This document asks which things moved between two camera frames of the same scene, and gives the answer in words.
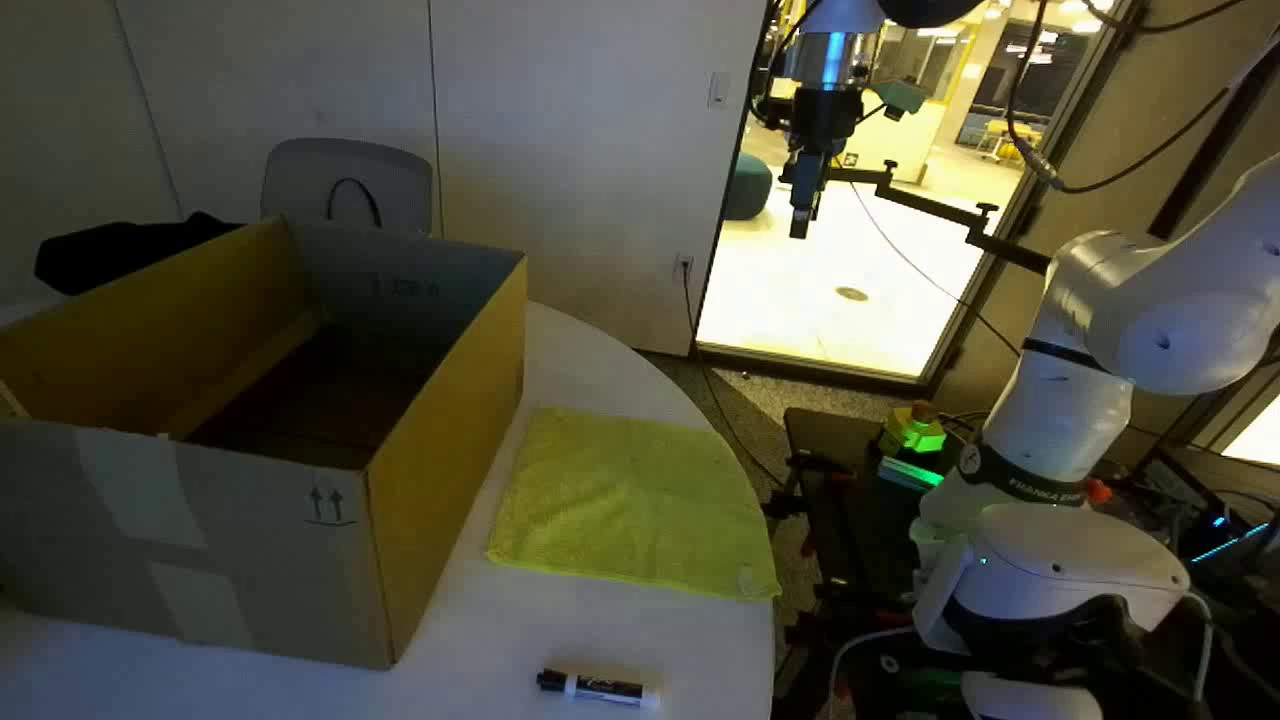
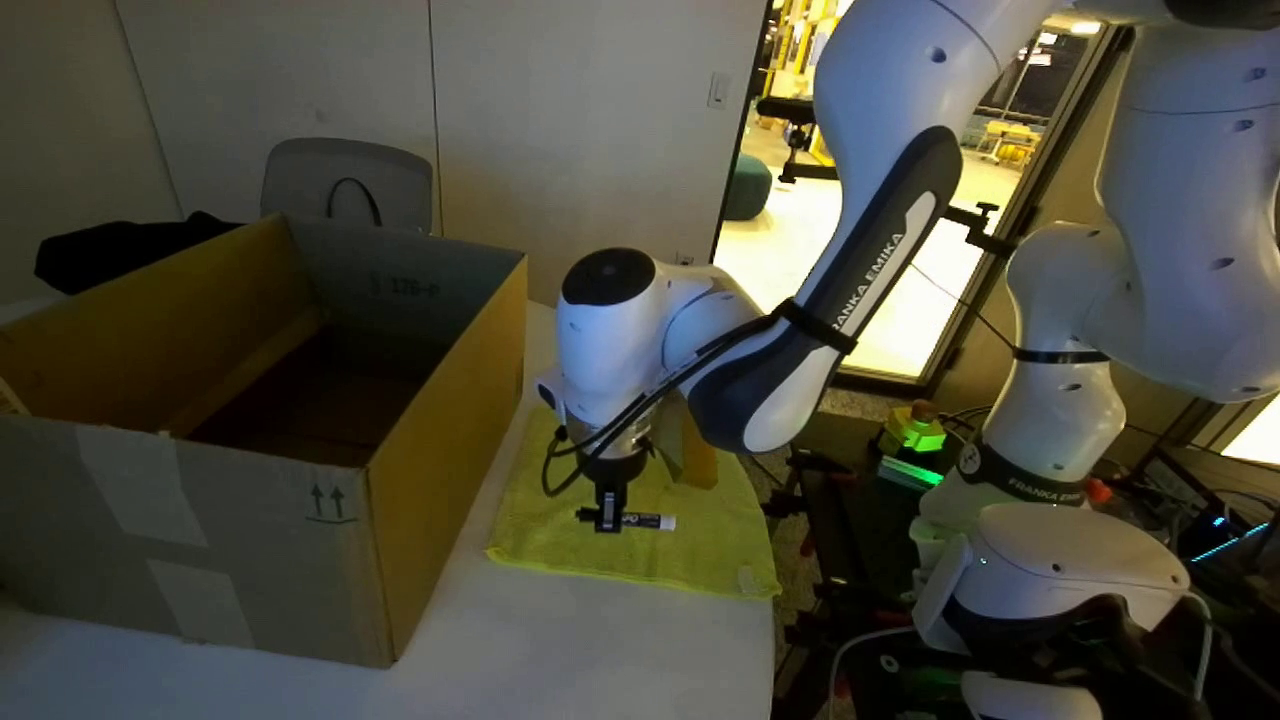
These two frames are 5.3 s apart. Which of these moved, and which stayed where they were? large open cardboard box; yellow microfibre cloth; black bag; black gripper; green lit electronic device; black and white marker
Moved: black gripper; black and white marker
Stayed: large open cardboard box; black bag; green lit electronic device; yellow microfibre cloth
